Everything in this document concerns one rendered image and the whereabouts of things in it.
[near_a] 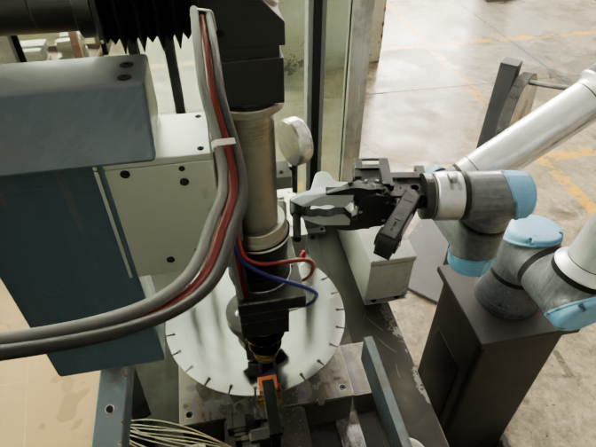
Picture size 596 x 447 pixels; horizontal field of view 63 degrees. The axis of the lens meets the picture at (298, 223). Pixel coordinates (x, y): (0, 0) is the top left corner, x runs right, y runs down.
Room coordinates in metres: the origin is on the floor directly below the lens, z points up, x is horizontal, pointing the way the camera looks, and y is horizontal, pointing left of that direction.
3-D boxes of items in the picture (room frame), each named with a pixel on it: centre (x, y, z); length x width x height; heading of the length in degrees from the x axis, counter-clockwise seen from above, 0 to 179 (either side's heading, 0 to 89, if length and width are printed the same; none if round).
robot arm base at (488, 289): (0.78, -0.51, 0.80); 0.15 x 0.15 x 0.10
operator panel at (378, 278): (0.90, -0.19, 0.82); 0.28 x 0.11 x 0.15; 11
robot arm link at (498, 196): (0.59, -0.30, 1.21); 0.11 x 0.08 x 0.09; 92
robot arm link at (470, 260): (0.61, -0.29, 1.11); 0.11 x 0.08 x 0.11; 14
